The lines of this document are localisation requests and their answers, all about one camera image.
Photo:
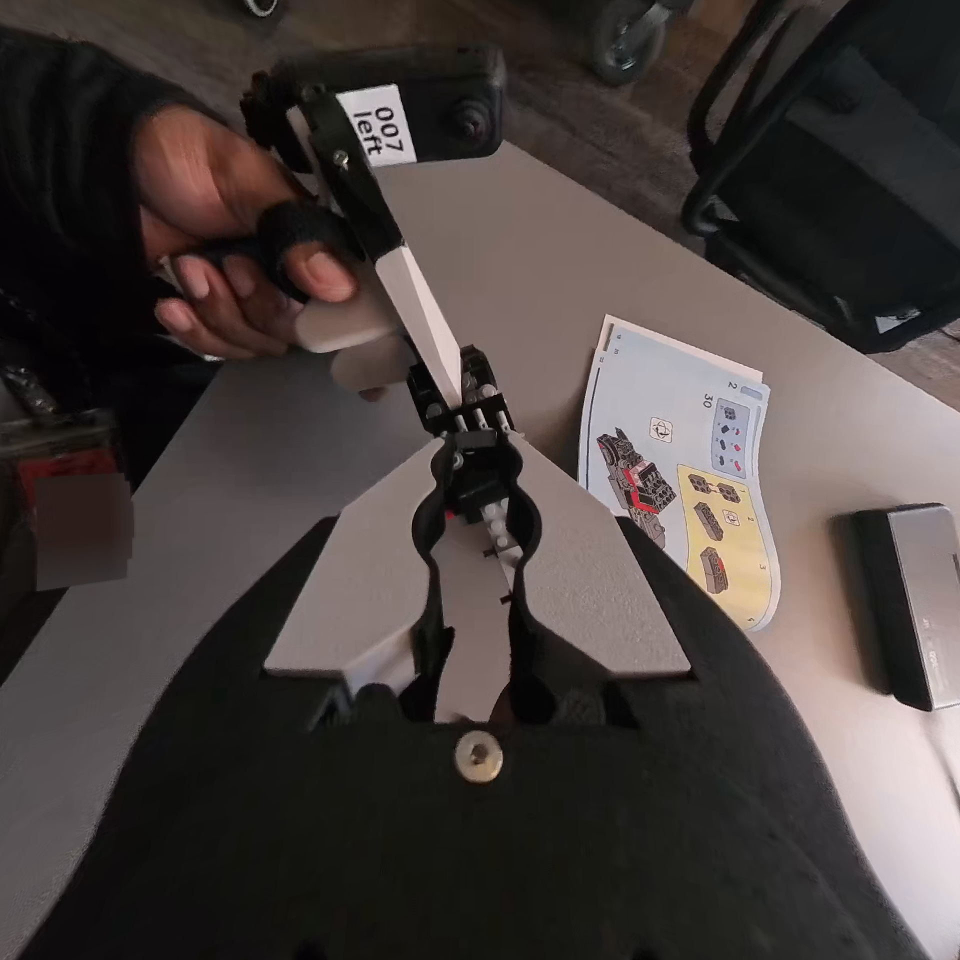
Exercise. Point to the person's left hand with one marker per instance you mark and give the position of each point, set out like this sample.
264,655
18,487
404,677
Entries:
202,187

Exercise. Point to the black chair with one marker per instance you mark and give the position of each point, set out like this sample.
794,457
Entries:
862,187

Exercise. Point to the grey desk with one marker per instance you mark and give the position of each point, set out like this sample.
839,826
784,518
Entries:
525,262

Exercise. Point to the open building instruction booklet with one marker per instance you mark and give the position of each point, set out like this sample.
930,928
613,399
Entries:
675,420

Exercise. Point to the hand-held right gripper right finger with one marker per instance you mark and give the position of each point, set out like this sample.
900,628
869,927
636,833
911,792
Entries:
600,592

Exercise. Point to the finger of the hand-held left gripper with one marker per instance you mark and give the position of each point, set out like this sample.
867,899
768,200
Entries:
424,322
360,330

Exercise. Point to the caster wheel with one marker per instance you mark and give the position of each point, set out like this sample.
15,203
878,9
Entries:
626,45

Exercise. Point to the black red toy brick model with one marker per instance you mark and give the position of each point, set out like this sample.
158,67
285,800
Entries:
480,420

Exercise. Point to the black and silver box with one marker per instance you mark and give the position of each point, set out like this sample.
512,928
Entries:
915,600

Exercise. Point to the badge holder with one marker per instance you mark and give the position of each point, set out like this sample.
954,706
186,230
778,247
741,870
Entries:
60,446

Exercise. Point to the person's left forearm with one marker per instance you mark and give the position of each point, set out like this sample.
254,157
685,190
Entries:
67,150

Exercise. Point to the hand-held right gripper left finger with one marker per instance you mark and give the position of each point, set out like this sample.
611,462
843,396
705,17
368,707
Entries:
360,585

